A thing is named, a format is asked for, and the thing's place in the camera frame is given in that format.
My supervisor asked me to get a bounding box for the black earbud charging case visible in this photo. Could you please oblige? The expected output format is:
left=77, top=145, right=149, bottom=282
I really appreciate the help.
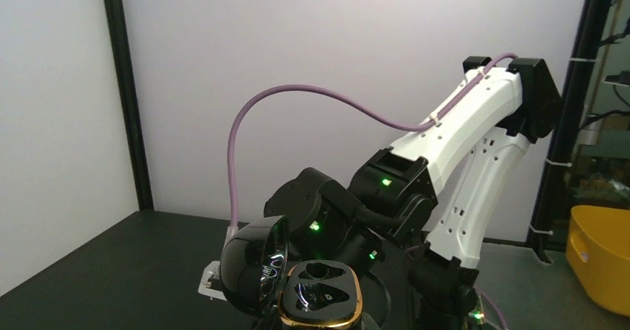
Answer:
left=219, top=216, right=379, bottom=329

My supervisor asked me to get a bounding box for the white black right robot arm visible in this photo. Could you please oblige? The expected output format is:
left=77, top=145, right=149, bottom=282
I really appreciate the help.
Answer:
left=264, top=54, right=562, bottom=329

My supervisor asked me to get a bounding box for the yellow plastic bin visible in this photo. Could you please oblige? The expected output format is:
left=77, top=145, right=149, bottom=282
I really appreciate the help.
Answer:
left=565, top=205, right=629, bottom=317

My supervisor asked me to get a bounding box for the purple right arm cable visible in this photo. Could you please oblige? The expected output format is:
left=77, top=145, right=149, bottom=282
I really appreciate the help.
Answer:
left=226, top=51, right=519, bottom=242

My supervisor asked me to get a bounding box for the black front frame post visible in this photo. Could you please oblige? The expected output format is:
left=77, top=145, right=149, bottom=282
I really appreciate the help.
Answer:
left=526, top=0, right=612, bottom=265

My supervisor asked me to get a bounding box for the black frame post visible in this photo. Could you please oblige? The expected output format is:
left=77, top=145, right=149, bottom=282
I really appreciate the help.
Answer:
left=104, top=0, right=155, bottom=211
left=526, top=0, right=612, bottom=265

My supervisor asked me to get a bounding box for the black left rear frame post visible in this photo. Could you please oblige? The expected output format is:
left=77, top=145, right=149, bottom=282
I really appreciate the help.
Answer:
left=104, top=0, right=155, bottom=211

